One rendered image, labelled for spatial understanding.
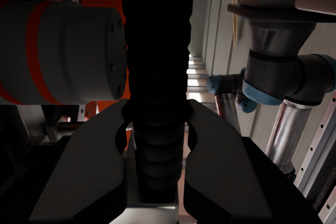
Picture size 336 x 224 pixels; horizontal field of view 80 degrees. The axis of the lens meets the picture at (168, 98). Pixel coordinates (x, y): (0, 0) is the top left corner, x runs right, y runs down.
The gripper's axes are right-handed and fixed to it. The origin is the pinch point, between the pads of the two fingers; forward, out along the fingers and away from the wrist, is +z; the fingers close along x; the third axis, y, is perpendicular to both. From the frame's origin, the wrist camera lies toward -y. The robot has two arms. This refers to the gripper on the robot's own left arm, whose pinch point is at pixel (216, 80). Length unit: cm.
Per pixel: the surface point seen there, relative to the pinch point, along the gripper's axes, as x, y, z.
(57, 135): 67, 14, -70
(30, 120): 70, 19, -72
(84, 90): 61, 28, -79
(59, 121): 67, 16, -68
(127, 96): 53, 0, -25
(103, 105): 63, -6, -23
